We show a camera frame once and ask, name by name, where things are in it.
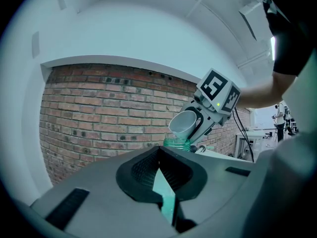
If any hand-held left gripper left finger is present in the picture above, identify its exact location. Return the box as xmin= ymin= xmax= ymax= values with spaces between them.
xmin=29 ymin=145 xmax=179 ymax=235

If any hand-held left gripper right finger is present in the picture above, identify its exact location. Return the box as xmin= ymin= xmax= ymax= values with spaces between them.
xmin=158 ymin=145 xmax=260 ymax=234

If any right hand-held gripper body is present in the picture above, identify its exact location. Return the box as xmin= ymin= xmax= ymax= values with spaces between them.
xmin=193 ymin=68 xmax=242 ymax=127

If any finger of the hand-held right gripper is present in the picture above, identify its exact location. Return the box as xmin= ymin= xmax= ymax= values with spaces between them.
xmin=189 ymin=109 xmax=215 ymax=145
xmin=183 ymin=102 xmax=203 ymax=113

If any grey plastic cup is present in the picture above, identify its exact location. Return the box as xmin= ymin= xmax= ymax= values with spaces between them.
xmin=168 ymin=110 xmax=198 ymax=141

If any green transparent container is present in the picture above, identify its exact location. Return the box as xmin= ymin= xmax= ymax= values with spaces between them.
xmin=152 ymin=136 xmax=192 ymax=227

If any person's right forearm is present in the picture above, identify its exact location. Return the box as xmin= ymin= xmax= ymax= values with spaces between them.
xmin=235 ymin=70 xmax=297 ymax=109

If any white table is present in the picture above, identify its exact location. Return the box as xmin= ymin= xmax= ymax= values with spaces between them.
xmin=234 ymin=129 xmax=276 ymax=160

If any person's black shirt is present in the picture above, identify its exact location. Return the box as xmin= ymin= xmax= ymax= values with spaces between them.
xmin=259 ymin=0 xmax=317 ymax=77

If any black cable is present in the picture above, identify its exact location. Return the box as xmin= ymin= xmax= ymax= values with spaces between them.
xmin=232 ymin=107 xmax=256 ymax=163

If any white wall plate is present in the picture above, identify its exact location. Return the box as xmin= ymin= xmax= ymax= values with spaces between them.
xmin=31 ymin=31 xmax=41 ymax=60

